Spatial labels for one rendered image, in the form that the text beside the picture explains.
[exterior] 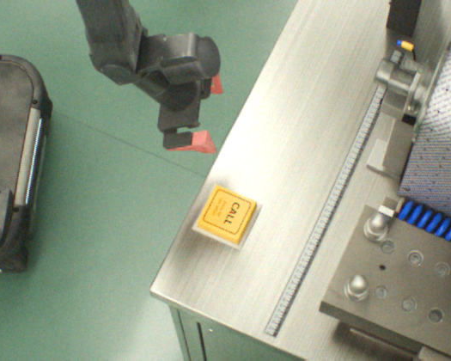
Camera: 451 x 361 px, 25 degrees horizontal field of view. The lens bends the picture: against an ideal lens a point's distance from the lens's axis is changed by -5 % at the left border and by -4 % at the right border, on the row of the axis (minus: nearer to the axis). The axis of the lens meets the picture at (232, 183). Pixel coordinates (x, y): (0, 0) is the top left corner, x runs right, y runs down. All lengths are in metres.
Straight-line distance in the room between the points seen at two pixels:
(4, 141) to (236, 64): 0.68
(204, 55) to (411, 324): 0.48
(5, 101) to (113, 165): 0.35
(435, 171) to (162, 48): 0.41
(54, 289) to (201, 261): 1.01
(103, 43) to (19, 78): 1.26
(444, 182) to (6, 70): 1.40
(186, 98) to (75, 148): 1.28
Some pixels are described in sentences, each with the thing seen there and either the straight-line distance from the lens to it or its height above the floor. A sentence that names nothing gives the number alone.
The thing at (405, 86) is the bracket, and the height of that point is 1.19.
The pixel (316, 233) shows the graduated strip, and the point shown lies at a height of 0.90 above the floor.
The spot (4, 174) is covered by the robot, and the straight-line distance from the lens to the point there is 2.48.
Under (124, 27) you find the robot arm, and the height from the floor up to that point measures 1.34.
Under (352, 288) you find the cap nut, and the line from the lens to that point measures 1.48.
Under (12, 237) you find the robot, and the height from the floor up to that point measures 0.24.
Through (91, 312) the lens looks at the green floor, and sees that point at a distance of 2.59.
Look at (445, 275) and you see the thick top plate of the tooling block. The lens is 1.54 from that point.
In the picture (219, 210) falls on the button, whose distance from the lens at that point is 1.66.
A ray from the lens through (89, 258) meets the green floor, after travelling 2.63.
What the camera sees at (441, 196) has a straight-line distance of 1.52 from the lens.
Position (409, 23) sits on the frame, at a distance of 1.80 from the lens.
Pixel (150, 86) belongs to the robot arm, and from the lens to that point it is 1.44.
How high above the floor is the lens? 2.48
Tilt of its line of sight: 68 degrees down
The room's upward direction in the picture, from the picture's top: 2 degrees counter-clockwise
